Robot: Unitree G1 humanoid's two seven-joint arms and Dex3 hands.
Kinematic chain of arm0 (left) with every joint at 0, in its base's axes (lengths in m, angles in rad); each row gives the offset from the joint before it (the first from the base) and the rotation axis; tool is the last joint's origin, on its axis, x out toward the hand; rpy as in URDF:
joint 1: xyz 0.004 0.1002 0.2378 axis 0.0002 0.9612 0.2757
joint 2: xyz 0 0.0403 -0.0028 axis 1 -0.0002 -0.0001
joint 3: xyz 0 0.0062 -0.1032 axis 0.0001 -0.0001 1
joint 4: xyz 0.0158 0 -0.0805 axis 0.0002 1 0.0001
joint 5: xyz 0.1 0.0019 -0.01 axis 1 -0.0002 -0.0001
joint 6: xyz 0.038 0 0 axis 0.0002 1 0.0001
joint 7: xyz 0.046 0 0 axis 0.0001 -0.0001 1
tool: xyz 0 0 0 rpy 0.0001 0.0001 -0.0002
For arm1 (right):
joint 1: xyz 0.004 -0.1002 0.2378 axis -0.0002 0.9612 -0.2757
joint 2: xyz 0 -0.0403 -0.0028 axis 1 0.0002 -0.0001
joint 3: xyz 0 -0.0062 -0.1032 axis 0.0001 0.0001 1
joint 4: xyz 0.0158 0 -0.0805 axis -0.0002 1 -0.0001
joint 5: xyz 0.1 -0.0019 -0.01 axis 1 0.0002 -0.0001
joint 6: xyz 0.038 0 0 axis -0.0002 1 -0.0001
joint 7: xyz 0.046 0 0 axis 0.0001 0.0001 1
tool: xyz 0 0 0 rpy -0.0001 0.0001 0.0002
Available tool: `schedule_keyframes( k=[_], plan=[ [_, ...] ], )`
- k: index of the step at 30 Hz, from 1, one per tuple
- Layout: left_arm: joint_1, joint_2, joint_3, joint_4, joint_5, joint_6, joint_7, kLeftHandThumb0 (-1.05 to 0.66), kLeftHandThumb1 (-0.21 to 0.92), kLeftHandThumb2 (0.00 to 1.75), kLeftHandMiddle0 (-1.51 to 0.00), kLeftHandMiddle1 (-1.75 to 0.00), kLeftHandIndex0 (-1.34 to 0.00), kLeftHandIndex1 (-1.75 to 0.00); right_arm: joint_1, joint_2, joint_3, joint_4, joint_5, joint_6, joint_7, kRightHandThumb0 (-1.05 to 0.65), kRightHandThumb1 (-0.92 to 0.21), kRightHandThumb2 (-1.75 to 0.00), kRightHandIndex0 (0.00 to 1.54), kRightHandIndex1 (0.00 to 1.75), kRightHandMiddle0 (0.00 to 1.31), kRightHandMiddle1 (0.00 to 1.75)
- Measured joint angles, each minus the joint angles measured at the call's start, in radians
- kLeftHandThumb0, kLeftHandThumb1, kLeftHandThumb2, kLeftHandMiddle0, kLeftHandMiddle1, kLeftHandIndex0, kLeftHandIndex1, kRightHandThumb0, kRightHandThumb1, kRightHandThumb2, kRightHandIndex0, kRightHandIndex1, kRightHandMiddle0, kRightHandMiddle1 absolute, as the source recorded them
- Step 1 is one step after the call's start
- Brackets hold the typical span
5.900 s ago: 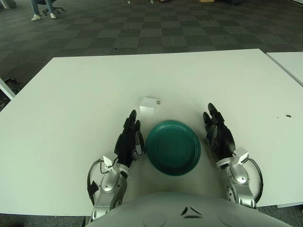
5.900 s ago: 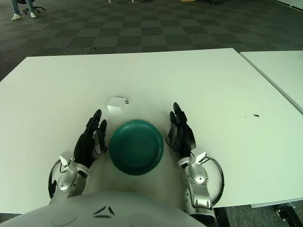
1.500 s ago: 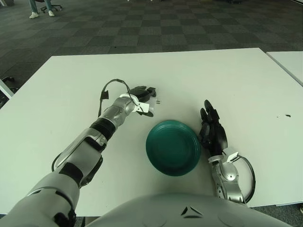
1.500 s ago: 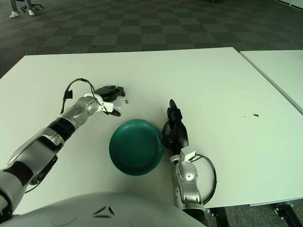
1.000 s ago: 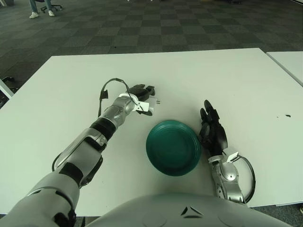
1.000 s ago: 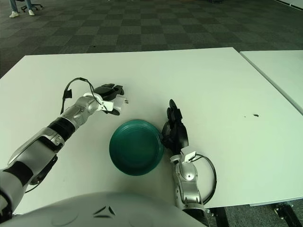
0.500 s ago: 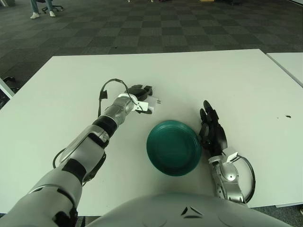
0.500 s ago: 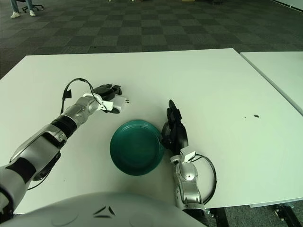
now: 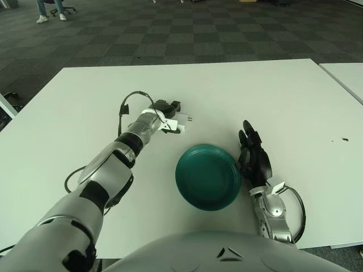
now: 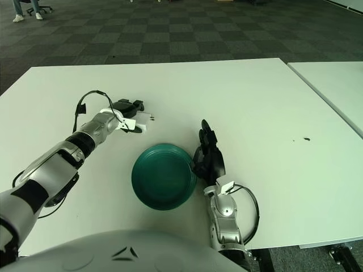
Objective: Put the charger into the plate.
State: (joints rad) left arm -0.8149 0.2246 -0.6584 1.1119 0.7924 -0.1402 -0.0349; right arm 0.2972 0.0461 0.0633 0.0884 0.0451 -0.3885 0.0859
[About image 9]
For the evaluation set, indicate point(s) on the white charger block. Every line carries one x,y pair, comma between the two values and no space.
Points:
183,117

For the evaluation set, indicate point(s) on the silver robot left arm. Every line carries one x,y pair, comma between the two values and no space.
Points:
113,170

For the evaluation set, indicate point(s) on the black office chair base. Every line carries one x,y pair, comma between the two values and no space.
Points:
69,10

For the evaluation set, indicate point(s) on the white rectangular table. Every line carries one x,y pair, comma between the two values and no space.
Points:
348,79

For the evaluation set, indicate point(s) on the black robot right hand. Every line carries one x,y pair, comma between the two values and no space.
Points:
259,164

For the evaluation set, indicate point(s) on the brown cardboard box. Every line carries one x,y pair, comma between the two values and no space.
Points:
248,1

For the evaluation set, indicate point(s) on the dark green round plate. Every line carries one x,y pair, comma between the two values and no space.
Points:
207,178

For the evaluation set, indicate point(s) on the person legs in jeans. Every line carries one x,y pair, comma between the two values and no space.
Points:
42,10

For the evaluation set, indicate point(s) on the grey robot torso shell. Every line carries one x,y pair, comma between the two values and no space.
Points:
198,255

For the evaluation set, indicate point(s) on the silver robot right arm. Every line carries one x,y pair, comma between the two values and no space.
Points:
275,215

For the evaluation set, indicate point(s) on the black floor object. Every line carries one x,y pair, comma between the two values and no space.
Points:
11,96

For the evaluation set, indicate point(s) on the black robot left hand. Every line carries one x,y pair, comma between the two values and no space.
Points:
164,107

